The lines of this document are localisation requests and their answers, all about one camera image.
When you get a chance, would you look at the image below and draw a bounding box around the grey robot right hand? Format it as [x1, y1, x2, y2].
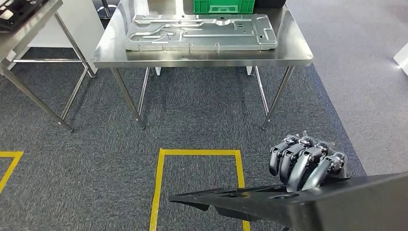
[268, 131, 349, 192]

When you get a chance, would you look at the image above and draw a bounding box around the black plastic plate frame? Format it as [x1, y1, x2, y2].
[168, 172, 408, 231]

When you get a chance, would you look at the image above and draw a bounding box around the stainless steel workbench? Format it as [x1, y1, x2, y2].
[91, 0, 315, 131]

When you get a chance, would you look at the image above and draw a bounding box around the white box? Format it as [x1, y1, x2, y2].
[393, 42, 408, 77]

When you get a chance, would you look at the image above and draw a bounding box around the stamped sheet metal panel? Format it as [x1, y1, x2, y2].
[124, 13, 279, 52]

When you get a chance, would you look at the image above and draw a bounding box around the black box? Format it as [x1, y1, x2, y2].
[255, 0, 287, 9]

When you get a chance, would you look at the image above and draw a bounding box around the green plastic crate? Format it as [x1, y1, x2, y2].
[192, 0, 255, 15]

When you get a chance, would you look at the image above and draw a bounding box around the round metal stand base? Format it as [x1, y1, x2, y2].
[96, 0, 120, 20]

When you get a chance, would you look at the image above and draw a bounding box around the stainless steel table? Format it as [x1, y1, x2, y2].
[0, 0, 96, 133]

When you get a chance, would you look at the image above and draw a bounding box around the black plastic panel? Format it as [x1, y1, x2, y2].
[0, 0, 49, 33]

